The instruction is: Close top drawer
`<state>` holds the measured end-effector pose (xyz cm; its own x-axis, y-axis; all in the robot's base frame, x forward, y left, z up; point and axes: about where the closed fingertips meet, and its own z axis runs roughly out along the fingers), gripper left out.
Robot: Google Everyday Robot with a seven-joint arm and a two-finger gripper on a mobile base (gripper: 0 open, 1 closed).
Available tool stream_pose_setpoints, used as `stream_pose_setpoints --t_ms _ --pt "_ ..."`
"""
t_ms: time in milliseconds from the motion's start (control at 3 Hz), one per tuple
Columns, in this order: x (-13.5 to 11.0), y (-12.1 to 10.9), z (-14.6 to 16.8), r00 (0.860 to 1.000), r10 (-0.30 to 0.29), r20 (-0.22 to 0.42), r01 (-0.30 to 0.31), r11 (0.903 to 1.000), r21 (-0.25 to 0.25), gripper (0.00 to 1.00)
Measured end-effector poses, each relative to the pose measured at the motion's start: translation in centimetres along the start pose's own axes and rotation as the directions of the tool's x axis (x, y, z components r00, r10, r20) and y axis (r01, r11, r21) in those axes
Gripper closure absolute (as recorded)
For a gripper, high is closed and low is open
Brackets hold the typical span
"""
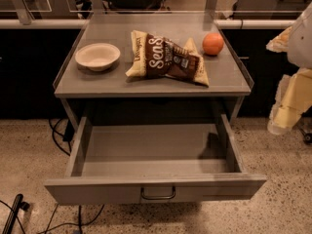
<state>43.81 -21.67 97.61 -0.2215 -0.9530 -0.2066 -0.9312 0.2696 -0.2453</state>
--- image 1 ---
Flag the white horizontal rail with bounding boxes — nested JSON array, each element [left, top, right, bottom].
[[0, 19, 294, 29]]

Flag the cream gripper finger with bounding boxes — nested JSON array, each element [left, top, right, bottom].
[[266, 27, 292, 53], [267, 68, 312, 136]]

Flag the metal drawer handle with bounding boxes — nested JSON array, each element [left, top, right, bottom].
[[140, 186, 176, 201]]

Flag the grey metal cabinet table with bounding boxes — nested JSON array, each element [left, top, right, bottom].
[[53, 13, 254, 132]]

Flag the black cables under table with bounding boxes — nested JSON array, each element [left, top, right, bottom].
[[48, 118, 75, 157]]

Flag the black object on floor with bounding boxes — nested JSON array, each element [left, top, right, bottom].
[[2, 194, 30, 234]]

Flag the grey top drawer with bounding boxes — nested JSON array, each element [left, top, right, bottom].
[[45, 115, 266, 205]]

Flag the orange fruit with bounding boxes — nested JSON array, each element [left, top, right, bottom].
[[202, 33, 224, 56]]

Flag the brown and cream chip bag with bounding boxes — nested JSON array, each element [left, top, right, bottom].
[[126, 30, 209, 86]]

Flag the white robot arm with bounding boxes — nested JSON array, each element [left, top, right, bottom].
[[266, 4, 312, 135]]

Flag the black floor cable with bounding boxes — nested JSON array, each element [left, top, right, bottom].
[[37, 204, 106, 234]]

